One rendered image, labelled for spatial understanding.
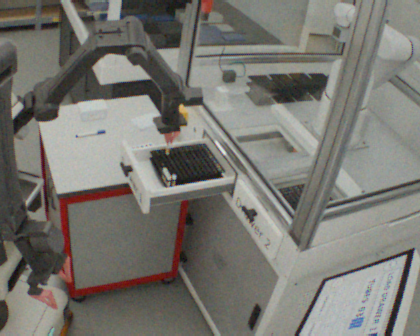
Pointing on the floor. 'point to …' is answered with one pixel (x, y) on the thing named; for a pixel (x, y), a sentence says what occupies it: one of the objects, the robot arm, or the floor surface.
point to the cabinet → (255, 271)
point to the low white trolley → (106, 202)
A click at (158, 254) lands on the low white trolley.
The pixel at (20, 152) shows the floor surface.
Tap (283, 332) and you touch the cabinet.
